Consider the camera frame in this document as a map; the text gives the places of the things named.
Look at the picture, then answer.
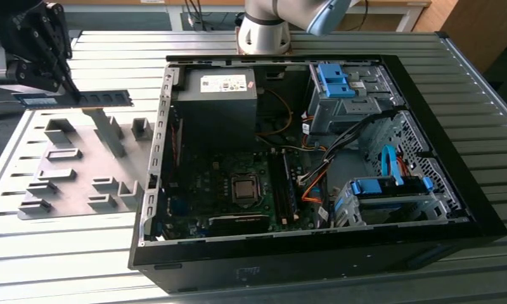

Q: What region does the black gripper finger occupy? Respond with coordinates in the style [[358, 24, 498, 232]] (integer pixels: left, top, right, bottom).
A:
[[33, 3, 80, 93], [8, 60, 83, 103]]

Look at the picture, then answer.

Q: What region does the grey parts rack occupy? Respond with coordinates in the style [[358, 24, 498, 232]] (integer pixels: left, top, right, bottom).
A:
[[16, 107, 156, 221]]

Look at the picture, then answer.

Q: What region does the black PC case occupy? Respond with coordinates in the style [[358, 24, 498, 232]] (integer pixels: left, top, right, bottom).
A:
[[128, 54, 507, 294]]

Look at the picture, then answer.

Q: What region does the green motherboard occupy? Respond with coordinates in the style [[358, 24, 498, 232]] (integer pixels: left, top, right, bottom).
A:
[[163, 148, 322, 239]]

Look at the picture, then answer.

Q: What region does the black cable bundle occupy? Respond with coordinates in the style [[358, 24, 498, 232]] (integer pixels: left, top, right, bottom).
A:
[[298, 110, 398, 186]]

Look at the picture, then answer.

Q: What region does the thin yellow wire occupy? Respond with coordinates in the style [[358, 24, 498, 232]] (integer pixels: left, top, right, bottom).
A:
[[256, 90, 295, 140]]

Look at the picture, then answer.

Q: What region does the blue disk carrier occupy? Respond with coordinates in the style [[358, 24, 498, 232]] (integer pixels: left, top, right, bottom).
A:
[[315, 63, 359, 98], [350, 177, 433, 197]]

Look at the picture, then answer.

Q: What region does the black CPU socket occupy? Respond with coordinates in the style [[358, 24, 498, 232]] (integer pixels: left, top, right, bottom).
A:
[[230, 172, 262, 206]]

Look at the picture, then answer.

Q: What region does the black RAM stick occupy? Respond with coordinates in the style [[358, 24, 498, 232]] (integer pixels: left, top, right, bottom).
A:
[[282, 151, 300, 220], [11, 89, 135, 111]]

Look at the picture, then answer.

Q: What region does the black graphics card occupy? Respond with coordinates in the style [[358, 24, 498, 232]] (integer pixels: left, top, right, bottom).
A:
[[207, 213, 272, 237]]

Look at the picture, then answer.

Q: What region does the silver CPU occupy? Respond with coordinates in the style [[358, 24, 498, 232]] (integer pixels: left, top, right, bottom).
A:
[[234, 180, 258, 200]]

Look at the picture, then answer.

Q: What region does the metal drive cage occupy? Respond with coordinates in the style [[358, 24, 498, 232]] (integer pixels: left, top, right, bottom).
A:
[[307, 62, 407, 136]]

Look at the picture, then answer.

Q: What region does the grey power supply unit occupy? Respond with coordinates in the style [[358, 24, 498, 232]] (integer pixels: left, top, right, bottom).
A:
[[175, 68, 259, 150]]

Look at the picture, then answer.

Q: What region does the orange wire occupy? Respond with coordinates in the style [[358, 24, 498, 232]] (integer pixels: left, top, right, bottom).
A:
[[300, 177, 327, 204]]

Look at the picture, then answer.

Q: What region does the brown wooden cabinet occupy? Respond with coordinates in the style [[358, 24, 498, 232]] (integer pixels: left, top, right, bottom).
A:
[[414, 0, 507, 75]]

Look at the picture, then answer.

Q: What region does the metal disk bay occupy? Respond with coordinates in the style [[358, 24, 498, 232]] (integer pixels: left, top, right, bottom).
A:
[[332, 186, 451, 227]]

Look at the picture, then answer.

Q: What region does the white camera box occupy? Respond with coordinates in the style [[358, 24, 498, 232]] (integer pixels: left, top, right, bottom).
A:
[[0, 47, 19, 86]]

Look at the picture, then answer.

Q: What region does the blue data cable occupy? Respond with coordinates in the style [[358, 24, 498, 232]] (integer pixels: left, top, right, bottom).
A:
[[380, 144, 406, 187]]

